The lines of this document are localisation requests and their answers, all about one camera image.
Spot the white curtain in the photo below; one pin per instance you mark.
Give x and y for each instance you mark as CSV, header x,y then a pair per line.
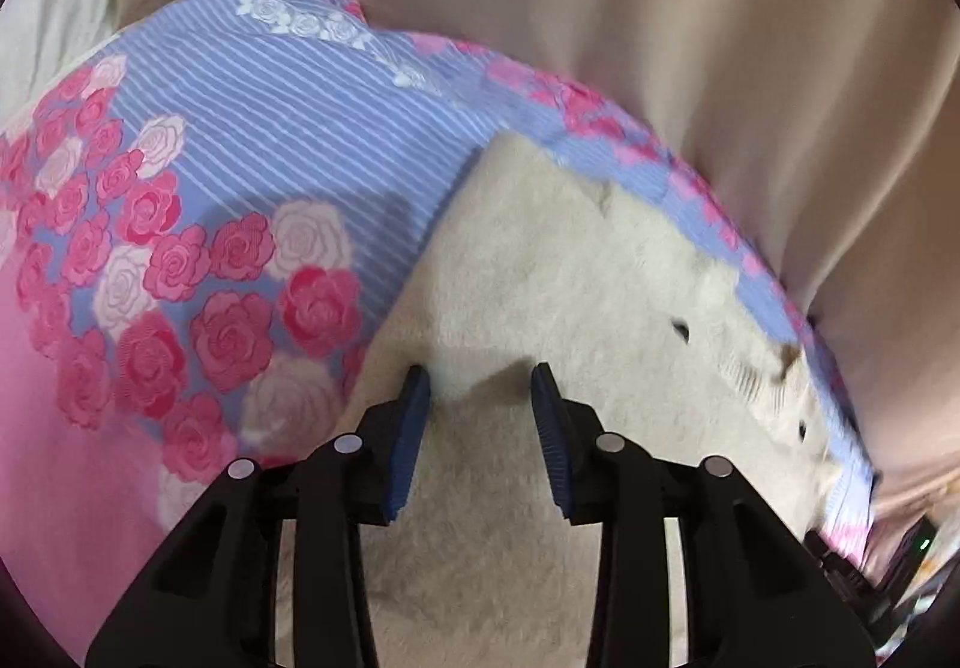
x,y
45,38

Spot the dark device with green light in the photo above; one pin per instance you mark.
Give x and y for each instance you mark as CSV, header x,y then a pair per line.
x,y
889,563

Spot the beige backdrop cloth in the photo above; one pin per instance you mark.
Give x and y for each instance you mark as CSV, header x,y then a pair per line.
x,y
675,38

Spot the cream fleece garment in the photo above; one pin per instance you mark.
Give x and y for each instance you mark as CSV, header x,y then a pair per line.
x,y
525,248

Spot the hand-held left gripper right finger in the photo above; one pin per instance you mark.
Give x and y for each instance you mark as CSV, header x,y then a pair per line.
x,y
552,444

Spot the pink floral bed sheet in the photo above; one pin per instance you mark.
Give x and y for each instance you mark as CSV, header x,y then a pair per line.
x,y
262,113

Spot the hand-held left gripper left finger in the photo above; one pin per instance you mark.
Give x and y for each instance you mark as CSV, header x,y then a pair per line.
x,y
406,444

